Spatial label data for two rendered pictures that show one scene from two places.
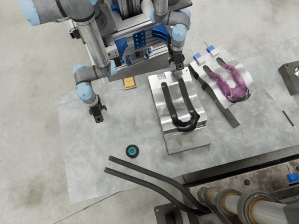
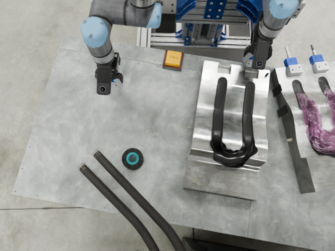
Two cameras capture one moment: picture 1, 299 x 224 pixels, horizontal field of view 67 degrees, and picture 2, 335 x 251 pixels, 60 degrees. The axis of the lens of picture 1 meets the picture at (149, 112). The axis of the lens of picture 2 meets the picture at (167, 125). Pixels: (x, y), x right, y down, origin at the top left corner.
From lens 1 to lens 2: 0.29 m
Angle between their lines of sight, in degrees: 5
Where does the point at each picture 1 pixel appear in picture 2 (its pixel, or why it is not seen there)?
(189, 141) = (223, 181)
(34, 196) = not seen: outside the picture
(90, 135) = (85, 110)
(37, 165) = (12, 125)
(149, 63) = (215, 54)
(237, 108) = (321, 165)
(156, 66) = not seen: hidden behind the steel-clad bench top
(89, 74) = (114, 10)
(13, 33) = not seen: outside the picture
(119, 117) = (136, 101)
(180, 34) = (285, 7)
